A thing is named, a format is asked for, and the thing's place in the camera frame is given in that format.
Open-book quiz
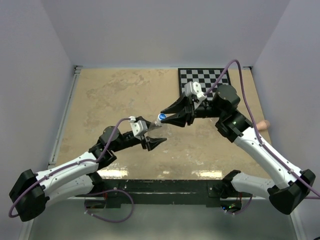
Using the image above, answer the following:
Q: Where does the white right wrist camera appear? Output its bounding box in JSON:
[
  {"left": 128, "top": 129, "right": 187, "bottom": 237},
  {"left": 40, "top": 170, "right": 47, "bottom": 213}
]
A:
[{"left": 184, "top": 81, "right": 207, "bottom": 103}]

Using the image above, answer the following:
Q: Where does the aluminium frame rail left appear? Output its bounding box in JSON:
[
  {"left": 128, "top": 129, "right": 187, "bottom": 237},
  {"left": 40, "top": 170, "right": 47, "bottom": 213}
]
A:
[{"left": 46, "top": 65, "right": 83, "bottom": 170}]

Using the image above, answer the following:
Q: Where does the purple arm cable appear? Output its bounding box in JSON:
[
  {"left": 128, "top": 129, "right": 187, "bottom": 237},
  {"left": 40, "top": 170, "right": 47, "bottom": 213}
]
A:
[
  {"left": 203, "top": 59, "right": 320, "bottom": 215},
  {"left": 8, "top": 116, "right": 136, "bottom": 223}
]

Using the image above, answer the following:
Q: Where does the pink wooden pin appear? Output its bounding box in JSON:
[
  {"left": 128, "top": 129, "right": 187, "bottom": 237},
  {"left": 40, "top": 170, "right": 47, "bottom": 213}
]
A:
[{"left": 256, "top": 120, "right": 270, "bottom": 131}]

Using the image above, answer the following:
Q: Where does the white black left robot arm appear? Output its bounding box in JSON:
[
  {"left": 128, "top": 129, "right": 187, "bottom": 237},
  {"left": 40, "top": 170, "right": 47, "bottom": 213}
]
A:
[{"left": 8, "top": 113, "right": 166, "bottom": 222}]

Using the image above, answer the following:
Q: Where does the clear round plastic bottle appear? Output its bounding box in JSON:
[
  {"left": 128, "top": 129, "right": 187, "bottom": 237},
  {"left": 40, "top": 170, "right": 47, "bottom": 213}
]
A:
[{"left": 147, "top": 118, "right": 168, "bottom": 139}]

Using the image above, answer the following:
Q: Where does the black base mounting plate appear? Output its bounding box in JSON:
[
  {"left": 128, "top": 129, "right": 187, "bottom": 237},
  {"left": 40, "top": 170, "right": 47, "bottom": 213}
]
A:
[{"left": 89, "top": 179, "right": 239, "bottom": 208}]

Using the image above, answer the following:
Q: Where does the aluminium frame rail front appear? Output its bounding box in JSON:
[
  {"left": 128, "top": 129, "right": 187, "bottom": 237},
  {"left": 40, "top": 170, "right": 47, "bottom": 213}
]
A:
[{"left": 33, "top": 177, "right": 296, "bottom": 201}]

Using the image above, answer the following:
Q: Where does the blue bottle cap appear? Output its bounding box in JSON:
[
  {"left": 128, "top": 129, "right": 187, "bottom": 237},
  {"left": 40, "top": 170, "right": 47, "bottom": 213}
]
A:
[{"left": 157, "top": 113, "right": 167, "bottom": 124}]

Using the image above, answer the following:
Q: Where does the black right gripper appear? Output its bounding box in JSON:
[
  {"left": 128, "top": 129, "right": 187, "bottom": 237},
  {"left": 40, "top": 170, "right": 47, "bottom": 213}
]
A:
[{"left": 161, "top": 91, "right": 224, "bottom": 127}]

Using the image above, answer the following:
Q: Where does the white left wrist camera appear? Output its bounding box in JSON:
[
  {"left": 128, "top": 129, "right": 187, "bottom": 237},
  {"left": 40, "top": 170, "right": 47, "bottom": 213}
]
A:
[{"left": 128, "top": 116, "right": 148, "bottom": 138}]

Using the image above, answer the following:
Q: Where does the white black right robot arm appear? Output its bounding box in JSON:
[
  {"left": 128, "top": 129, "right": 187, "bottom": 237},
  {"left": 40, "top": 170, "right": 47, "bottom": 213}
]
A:
[{"left": 161, "top": 82, "right": 316, "bottom": 215}]

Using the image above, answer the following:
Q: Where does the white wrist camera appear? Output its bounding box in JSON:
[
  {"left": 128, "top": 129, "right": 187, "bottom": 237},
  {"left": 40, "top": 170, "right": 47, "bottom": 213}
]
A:
[
  {"left": 128, "top": 116, "right": 148, "bottom": 138},
  {"left": 184, "top": 81, "right": 207, "bottom": 103}
]

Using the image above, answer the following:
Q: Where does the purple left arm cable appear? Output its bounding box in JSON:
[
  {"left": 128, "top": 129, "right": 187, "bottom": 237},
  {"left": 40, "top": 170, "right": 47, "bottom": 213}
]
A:
[{"left": 8, "top": 116, "right": 136, "bottom": 223}]

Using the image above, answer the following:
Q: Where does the black white checkerboard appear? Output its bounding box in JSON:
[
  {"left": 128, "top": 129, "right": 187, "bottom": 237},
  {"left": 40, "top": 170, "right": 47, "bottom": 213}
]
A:
[{"left": 178, "top": 68, "right": 231, "bottom": 101}]

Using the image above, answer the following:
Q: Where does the aluminium frame rail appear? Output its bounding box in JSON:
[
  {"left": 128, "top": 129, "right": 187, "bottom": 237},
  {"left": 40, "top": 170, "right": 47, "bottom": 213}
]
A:
[
  {"left": 46, "top": 65, "right": 83, "bottom": 170},
  {"left": 33, "top": 177, "right": 296, "bottom": 201}
]

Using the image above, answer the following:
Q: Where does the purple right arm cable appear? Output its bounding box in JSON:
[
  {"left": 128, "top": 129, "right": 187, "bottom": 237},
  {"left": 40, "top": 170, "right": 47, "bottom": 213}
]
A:
[{"left": 203, "top": 59, "right": 320, "bottom": 215}]

